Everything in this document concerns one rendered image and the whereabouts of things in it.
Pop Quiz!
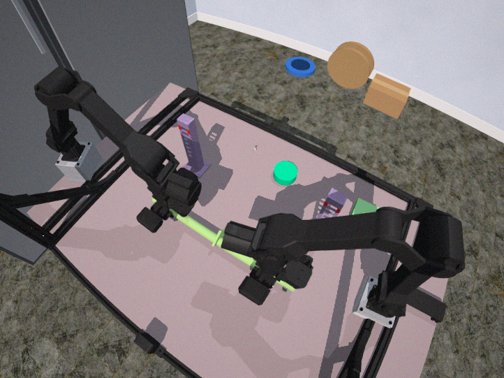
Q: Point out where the green block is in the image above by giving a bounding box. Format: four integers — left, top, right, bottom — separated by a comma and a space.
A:
350, 198, 379, 215

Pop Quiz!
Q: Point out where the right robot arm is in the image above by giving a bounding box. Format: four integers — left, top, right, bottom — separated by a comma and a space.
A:
221, 206, 465, 318

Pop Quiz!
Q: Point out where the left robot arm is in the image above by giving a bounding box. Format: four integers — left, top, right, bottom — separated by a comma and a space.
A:
34, 66, 202, 217

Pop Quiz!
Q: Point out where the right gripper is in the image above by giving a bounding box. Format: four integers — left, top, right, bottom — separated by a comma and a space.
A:
238, 261, 287, 305

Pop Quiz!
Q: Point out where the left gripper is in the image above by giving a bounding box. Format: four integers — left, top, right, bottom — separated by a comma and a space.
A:
136, 168, 198, 233

